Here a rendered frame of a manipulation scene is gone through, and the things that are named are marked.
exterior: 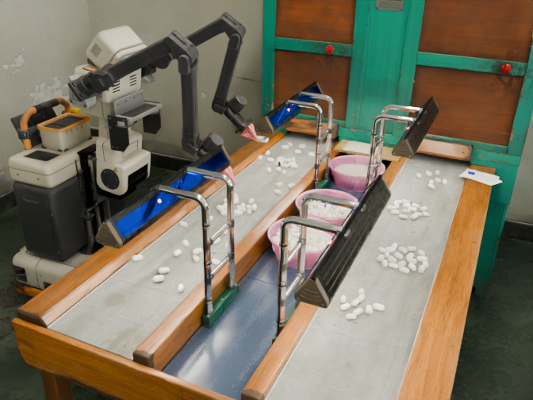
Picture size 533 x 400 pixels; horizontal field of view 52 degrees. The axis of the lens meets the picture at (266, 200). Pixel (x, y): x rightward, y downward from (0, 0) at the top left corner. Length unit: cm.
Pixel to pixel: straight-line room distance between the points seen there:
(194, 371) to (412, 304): 70
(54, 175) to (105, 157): 25
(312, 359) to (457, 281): 60
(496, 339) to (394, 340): 138
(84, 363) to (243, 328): 47
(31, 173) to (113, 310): 113
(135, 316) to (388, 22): 181
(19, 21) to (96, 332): 276
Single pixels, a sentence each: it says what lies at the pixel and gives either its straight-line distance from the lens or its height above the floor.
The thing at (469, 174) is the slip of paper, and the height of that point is 77.
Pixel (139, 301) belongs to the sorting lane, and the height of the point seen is 74.
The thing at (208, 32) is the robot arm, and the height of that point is 137.
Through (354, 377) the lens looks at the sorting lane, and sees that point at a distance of 152.
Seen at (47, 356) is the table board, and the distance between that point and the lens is 178.
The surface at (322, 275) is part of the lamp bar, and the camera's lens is 123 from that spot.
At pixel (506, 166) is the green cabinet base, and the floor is 78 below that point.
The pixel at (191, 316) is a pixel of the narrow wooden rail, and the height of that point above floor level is 75.
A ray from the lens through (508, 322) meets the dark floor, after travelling 312.
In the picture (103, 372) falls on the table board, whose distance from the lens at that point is 165.
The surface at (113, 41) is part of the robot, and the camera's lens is 243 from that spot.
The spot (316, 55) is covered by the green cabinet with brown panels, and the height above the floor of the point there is 120.
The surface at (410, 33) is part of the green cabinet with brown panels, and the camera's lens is 276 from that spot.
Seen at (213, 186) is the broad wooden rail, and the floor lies 76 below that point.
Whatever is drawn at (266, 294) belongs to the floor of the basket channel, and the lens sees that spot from 188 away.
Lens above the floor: 179
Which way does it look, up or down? 27 degrees down
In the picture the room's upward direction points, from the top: 1 degrees clockwise
